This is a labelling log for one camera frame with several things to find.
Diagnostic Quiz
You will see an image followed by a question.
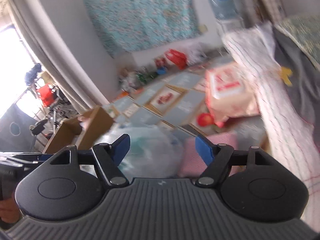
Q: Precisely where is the pink knitted cloth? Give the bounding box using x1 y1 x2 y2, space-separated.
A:
177 132 238 178

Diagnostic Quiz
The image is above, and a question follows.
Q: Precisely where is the person's left hand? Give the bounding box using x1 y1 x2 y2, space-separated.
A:
0 197 20 224

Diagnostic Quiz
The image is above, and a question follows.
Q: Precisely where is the dark blue patterned quilt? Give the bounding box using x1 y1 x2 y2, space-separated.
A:
0 104 36 153

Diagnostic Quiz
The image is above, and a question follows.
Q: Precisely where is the brown cardboard box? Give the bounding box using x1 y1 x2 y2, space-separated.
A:
42 106 114 154

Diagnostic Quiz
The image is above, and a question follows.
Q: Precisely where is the FamilyMart plastic bag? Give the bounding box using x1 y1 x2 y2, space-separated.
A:
100 123 186 179

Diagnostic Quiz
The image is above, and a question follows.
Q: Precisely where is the pink white tissue pack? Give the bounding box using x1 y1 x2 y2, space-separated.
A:
205 61 260 128

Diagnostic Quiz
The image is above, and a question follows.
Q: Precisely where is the white striped fleece blanket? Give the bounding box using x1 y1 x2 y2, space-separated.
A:
223 24 319 231

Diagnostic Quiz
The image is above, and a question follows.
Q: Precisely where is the red plastic bag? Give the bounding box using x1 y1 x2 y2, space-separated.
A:
164 49 187 70

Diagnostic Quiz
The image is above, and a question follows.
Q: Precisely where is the grey blanket with ducks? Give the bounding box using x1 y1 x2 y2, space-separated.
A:
273 28 319 148

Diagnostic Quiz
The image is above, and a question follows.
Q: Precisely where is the white water dispenser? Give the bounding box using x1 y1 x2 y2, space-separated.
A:
216 17 245 36

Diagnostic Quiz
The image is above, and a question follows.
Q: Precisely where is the white curtain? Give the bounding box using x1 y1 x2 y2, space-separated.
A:
8 0 119 111

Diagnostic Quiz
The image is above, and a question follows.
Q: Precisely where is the floral green pillow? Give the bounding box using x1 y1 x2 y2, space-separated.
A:
275 15 320 70

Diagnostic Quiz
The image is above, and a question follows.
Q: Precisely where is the water dispenser bottle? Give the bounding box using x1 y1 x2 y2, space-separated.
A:
208 0 240 20

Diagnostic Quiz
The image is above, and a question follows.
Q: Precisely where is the floral teal wall cloth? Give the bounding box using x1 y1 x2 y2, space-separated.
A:
83 0 200 56

